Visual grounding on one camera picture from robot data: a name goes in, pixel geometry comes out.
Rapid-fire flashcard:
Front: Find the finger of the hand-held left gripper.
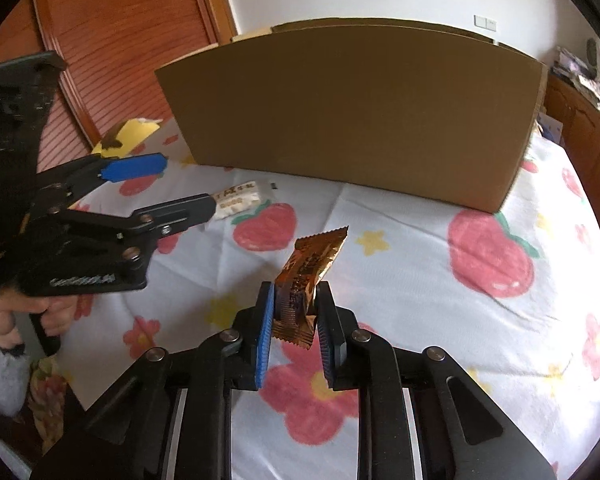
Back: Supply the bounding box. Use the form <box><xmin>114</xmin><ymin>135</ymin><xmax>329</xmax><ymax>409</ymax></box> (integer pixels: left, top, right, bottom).
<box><xmin>32</xmin><ymin>152</ymin><xmax>168</xmax><ymax>211</ymax></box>
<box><xmin>50</xmin><ymin>192</ymin><xmax>217</xmax><ymax>267</ymax></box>

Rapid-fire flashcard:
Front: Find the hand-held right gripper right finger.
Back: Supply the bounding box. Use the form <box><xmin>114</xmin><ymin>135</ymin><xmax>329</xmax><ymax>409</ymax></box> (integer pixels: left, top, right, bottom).
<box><xmin>314</xmin><ymin>281</ymin><xmax>556</xmax><ymax>480</ymax></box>

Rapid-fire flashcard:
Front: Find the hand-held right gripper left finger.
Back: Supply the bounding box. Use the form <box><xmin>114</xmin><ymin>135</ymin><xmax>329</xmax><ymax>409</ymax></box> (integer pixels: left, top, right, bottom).
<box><xmin>30</xmin><ymin>281</ymin><xmax>277</xmax><ymax>480</ymax></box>

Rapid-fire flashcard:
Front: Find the small white candy packet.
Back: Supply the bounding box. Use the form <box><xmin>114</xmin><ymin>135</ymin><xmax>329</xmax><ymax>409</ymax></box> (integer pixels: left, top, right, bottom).
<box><xmin>214</xmin><ymin>180</ymin><xmax>263</xmax><ymax>221</ymax></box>

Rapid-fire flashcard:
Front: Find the copper foil wafer packet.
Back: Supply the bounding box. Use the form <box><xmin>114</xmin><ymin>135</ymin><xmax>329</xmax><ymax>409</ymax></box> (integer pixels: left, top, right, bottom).
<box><xmin>271</xmin><ymin>226</ymin><xmax>350</xmax><ymax>348</ymax></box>

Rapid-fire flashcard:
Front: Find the brown cardboard box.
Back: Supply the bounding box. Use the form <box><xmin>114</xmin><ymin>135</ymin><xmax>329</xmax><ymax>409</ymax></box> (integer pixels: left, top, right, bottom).
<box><xmin>155</xmin><ymin>17</ymin><xmax>548</xmax><ymax>215</ymax></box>

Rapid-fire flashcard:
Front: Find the person's left forearm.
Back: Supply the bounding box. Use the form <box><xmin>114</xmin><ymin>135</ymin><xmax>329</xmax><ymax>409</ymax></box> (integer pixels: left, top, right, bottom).
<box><xmin>0</xmin><ymin>335</ymin><xmax>31</xmax><ymax>416</ymax></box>

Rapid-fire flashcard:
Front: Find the person's left hand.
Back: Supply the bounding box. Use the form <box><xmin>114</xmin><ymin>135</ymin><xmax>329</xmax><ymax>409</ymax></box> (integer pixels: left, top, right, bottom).
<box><xmin>0</xmin><ymin>292</ymin><xmax>76</xmax><ymax>356</ymax></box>

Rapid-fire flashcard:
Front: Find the yellow banana plush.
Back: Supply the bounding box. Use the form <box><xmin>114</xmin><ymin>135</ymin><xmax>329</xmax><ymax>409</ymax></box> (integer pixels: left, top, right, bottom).
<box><xmin>91</xmin><ymin>117</ymin><xmax>163</xmax><ymax>158</ymax></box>

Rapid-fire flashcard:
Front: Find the strawberry print bed sheet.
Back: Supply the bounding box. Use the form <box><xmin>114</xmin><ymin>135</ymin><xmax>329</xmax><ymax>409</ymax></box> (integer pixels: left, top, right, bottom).
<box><xmin>62</xmin><ymin>120</ymin><xmax>600</xmax><ymax>480</ymax></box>

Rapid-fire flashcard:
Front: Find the floral cloth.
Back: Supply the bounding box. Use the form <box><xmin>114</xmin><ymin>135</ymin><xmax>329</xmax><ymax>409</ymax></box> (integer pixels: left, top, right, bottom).
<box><xmin>25</xmin><ymin>355</ymin><xmax>81</xmax><ymax>443</ymax></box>

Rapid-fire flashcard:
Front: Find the wooden slatted wardrobe door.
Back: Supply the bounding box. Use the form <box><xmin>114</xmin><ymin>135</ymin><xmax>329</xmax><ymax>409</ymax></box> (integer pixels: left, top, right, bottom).
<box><xmin>32</xmin><ymin>0</ymin><xmax>238</xmax><ymax>171</ymax></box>

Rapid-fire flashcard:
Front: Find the wooden cabinet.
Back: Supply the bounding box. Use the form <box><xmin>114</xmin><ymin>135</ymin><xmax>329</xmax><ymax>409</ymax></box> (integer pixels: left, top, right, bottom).
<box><xmin>545</xmin><ymin>75</ymin><xmax>600</xmax><ymax>211</ymax></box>

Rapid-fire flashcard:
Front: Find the pile of packets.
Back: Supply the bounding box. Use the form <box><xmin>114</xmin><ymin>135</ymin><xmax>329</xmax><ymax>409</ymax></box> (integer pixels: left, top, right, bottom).
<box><xmin>552</xmin><ymin>45</ymin><xmax>600</xmax><ymax>126</ymax></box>

